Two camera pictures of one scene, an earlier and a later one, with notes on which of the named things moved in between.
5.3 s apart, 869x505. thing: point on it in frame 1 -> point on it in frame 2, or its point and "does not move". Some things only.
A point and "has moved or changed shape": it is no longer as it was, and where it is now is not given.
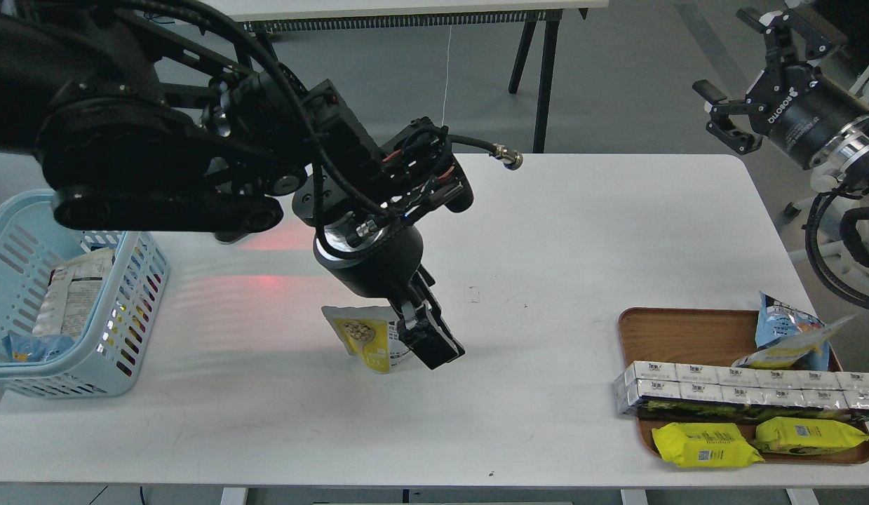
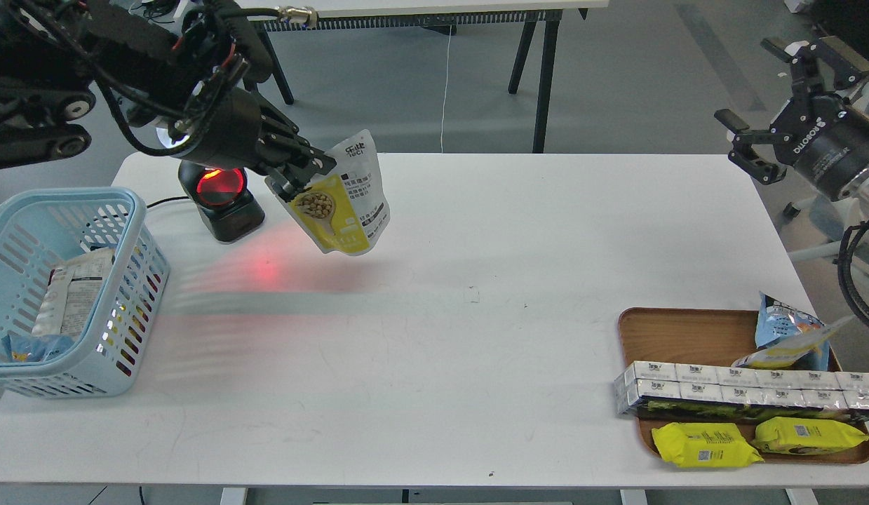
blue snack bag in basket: [37, 348] does not move
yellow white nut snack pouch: [371, 333] has moved or changed shape
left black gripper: [369, 258] -> [224, 128]
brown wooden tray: [722, 337] does not move
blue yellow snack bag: [787, 337] does not move
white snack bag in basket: [73, 292] does not move
